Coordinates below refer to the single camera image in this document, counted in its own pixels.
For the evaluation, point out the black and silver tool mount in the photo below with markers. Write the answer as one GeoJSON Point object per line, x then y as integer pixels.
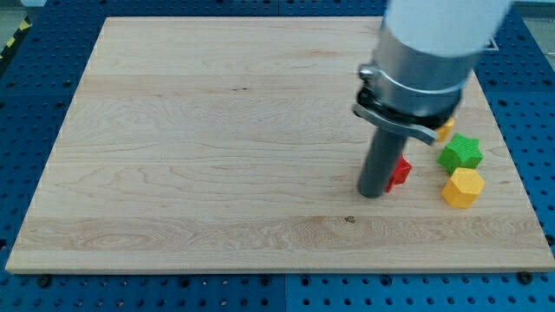
{"type": "Point", "coordinates": [401, 110]}

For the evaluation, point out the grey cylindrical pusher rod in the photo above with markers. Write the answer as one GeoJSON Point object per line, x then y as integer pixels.
{"type": "Point", "coordinates": [384, 152]}

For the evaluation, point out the green star block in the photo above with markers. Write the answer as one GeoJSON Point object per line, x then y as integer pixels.
{"type": "Point", "coordinates": [461, 151]}

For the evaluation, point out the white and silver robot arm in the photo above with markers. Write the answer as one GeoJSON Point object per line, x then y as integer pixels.
{"type": "Point", "coordinates": [414, 81]}

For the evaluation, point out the yellow block behind arm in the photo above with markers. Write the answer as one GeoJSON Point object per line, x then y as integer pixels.
{"type": "Point", "coordinates": [444, 130]}

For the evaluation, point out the red star block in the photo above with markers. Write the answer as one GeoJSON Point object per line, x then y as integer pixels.
{"type": "Point", "coordinates": [400, 173]}

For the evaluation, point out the yellow hexagon block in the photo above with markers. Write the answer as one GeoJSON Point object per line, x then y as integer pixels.
{"type": "Point", "coordinates": [463, 187]}

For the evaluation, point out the light wooden board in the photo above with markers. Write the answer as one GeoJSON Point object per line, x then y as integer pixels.
{"type": "Point", "coordinates": [228, 145]}

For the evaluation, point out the yellow black hazard tape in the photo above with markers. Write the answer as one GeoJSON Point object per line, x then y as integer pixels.
{"type": "Point", "coordinates": [12, 38]}

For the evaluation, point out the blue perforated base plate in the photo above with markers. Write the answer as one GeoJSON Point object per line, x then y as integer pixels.
{"type": "Point", "coordinates": [38, 84]}

